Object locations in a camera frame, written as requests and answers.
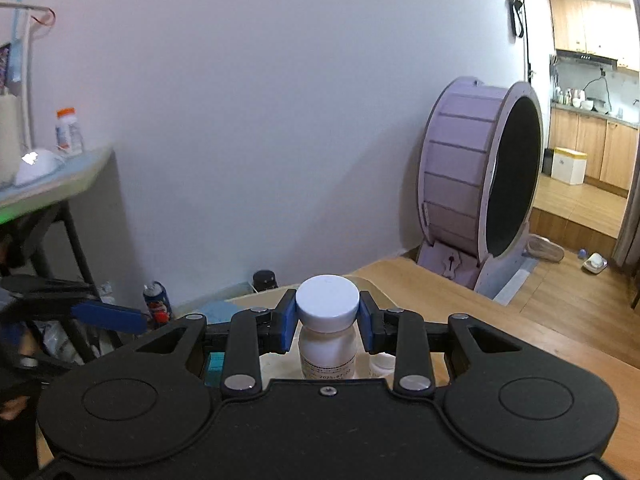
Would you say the white pill bottle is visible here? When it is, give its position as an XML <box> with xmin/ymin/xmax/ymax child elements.
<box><xmin>295</xmin><ymin>274</ymin><xmax>360</xmax><ymax>380</ymax></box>

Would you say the red white spray can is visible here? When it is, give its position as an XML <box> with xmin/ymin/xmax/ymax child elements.
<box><xmin>142</xmin><ymin>281</ymin><xmax>172</xmax><ymax>326</ymax></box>

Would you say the white upside-down bottle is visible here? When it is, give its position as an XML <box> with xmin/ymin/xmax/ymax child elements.
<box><xmin>369</xmin><ymin>352</ymin><xmax>396</xmax><ymax>378</ymax></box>

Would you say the beige plastic storage bin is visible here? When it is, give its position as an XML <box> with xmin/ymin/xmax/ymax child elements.
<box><xmin>224</xmin><ymin>275</ymin><xmax>446</xmax><ymax>386</ymax></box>

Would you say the teal capped jar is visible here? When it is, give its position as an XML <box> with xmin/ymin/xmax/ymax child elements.
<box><xmin>204</xmin><ymin>352</ymin><xmax>224</xmax><ymax>388</ymax></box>

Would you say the side desk shelf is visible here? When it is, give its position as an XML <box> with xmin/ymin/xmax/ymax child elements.
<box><xmin>0</xmin><ymin>146</ymin><xmax>114</xmax><ymax>224</ymax></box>

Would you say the white face mask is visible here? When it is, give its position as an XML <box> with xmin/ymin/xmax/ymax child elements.
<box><xmin>14</xmin><ymin>148</ymin><xmax>65</xmax><ymax>188</ymax></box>

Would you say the purple cat exercise wheel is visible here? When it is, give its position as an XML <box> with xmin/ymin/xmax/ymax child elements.
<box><xmin>416</xmin><ymin>77</ymin><xmax>544</xmax><ymax>298</ymax></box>

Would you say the orange-capped supplement bottle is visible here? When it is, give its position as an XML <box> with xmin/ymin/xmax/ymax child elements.
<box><xmin>55</xmin><ymin>107</ymin><xmax>84</xmax><ymax>156</ymax></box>

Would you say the white slipper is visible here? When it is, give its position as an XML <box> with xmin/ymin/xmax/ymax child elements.
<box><xmin>582</xmin><ymin>252</ymin><xmax>608</xmax><ymax>275</ymax></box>

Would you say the white yellow-lid box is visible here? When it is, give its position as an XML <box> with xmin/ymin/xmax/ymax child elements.
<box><xmin>551</xmin><ymin>148</ymin><xmax>588</xmax><ymax>185</ymax></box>

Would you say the white tumbler cup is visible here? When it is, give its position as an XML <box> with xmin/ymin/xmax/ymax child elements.
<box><xmin>0</xmin><ymin>93</ymin><xmax>22</xmax><ymax>188</ymax></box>

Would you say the black wall-hung strap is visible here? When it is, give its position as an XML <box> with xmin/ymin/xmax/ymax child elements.
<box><xmin>506</xmin><ymin>0</ymin><xmax>526</xmax><ymax>42</ymax></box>

